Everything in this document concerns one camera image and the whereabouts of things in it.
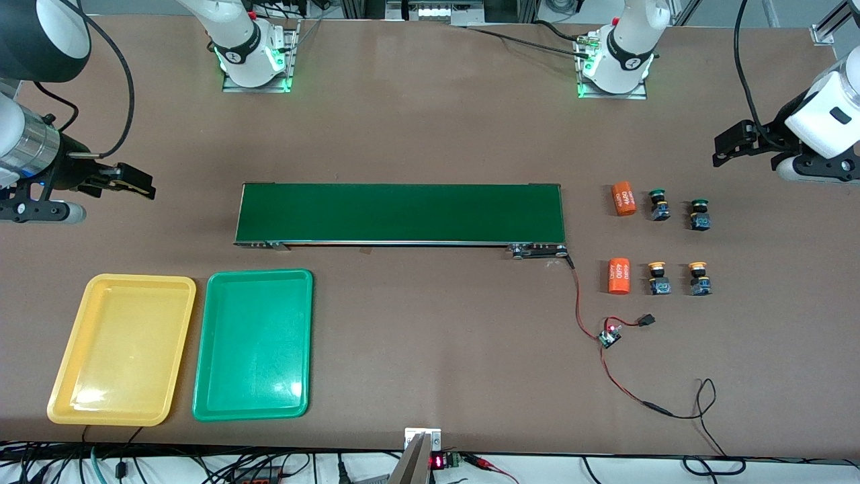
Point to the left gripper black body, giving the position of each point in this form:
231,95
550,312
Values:
774,134

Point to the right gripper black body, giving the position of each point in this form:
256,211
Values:
67,171

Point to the green push button switch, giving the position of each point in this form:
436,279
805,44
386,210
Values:
700,220
660,210

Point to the orange cylinder printed 4680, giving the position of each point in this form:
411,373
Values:
623,198
619,275

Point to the yellow push button switch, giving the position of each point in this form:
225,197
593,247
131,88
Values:
660,286
700,286

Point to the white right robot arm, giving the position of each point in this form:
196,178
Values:
40,33

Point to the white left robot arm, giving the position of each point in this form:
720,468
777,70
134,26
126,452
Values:
628,54

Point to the yellow plastic tray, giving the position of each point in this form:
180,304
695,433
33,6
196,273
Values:
121,349

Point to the green plastic tray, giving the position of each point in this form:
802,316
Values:
255,343

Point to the small black sensor circuit board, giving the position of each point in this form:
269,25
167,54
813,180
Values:
609,338

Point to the green conveyor belt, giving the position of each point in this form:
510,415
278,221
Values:
403,212

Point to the red power strip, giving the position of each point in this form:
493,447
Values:
259,478

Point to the red probe lead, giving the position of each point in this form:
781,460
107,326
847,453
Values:
487,462

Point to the red digit display module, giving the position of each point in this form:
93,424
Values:
437,462

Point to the aluminium frame profile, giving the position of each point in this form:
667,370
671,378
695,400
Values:
823,33

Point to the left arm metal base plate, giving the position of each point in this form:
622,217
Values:
611,96

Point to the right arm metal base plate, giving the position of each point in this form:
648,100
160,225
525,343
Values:
293,60

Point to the silver camera bracket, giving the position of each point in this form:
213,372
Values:
422,437

